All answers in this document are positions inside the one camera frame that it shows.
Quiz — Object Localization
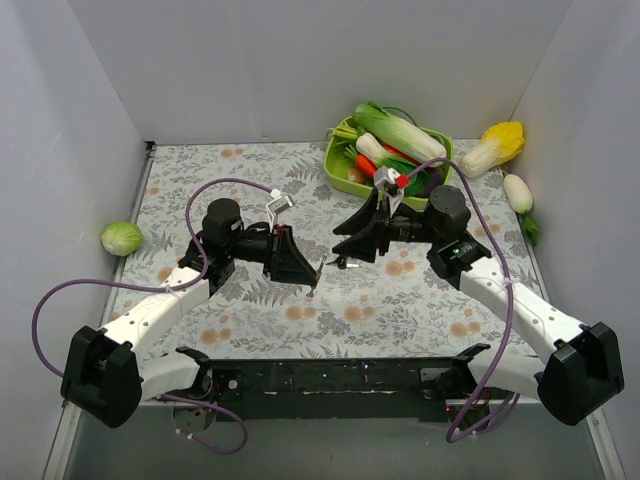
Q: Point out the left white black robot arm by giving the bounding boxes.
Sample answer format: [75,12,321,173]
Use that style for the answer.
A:
[61,191,320,428]

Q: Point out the green plastic tray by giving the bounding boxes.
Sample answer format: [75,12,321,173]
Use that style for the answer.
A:
[324,116,454,210]

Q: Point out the toy white radish on table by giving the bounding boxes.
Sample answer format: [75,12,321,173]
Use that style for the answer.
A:
[503,174,540,246]

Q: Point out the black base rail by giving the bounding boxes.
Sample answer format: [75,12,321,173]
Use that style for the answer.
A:
[170,357,476,422]

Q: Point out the toy orange carrot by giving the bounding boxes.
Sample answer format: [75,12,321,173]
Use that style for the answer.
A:
[355,154,378,178]

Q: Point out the black-headed key bunch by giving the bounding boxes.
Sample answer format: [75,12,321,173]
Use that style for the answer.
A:
[327,255,359,270]

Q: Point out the toy yellow-leaf cabbage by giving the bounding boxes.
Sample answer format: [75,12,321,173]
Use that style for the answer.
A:
[458,121,526,178]

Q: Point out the toy red pepper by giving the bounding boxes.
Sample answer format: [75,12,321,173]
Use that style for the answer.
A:
[383,144,414,161]

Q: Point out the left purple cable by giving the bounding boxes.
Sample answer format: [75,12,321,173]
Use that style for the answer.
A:
[31,178,281,455]

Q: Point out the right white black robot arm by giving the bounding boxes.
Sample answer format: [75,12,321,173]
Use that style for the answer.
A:
[333,185,624,426]

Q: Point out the toy green leafy vegetable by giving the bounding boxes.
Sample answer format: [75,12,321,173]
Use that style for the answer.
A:
[381,156,431,198]

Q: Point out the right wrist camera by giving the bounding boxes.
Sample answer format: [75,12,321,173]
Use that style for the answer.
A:
[373,166,410,217]

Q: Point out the large toy napa cabbage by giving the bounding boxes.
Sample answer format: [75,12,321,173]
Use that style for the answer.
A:
[353,102,447,163]

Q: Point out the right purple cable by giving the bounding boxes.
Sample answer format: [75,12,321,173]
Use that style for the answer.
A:
[407,157,521,445]

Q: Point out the purple cable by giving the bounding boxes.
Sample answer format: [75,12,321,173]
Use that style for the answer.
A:
[407,157,521,445]
[31,178,281,455]

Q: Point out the toy purple eggplant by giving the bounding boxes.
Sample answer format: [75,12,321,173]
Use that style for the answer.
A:
[429,167,446,186]

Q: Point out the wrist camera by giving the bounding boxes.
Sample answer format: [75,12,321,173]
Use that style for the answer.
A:
[373,166,410,217]
[265,189,294,230]

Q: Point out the toy round green cabbage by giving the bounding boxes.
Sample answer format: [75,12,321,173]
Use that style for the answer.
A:
[100,222,143,257]

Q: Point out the floral table mat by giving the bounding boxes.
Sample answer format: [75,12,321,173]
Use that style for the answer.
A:
[102,138,544,360]

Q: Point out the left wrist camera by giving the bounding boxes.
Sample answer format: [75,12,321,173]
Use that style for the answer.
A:
[265,189,294,230]

